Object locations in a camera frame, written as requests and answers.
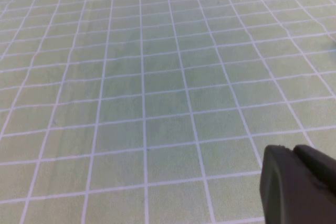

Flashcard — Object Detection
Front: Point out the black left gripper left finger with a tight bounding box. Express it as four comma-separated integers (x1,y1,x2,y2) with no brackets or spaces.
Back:
259,144,336,224

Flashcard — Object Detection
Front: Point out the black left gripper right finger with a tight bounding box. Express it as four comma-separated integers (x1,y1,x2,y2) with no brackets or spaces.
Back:
292,144,336,191

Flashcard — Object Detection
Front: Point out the green white-grid tablecloth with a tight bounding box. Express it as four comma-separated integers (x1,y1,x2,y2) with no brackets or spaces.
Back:
0,0,336,224

